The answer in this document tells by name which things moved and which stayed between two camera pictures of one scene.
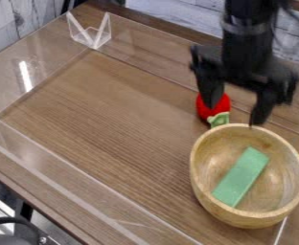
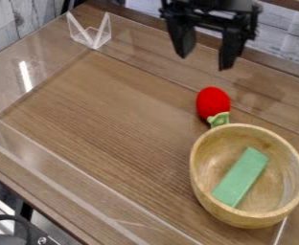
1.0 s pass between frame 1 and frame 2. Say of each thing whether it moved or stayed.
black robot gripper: moved
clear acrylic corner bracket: stayed
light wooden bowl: stayed
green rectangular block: stayed
